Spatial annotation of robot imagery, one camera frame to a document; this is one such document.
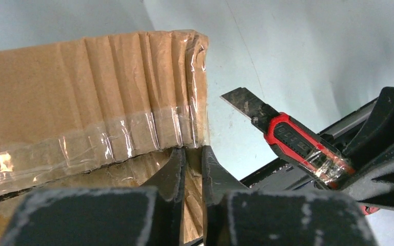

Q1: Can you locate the red black utility knife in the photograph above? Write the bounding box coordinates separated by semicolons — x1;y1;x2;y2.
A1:
221;87;356;189

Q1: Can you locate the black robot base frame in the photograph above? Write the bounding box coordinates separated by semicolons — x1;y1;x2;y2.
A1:
241;81;394;204

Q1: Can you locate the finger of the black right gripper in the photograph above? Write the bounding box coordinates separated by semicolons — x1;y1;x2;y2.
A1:
340;87;394;210

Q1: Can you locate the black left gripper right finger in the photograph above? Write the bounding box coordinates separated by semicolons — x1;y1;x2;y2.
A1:
201;146;377;245

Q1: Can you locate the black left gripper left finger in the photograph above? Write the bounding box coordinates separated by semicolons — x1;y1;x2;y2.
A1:
0;148;186;245

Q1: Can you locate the brown cardboard express box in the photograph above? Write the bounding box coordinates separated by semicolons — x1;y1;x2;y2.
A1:
0;30;209;237

